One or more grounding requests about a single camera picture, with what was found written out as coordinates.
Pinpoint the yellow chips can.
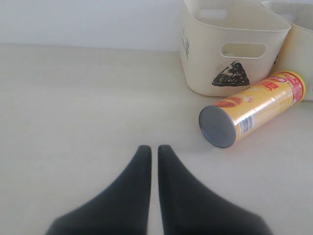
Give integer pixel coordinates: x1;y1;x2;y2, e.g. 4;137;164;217
199;71;306;148

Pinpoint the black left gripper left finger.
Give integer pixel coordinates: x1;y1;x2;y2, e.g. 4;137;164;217
46;145;152;235

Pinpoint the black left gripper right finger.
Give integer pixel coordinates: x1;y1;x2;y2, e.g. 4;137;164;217
158;145;257;235

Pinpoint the cream bin with triangle mark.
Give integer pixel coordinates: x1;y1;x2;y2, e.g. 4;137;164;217
180;0;291;96

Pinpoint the cream bin with square mark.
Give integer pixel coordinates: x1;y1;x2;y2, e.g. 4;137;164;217
261;1;313;101

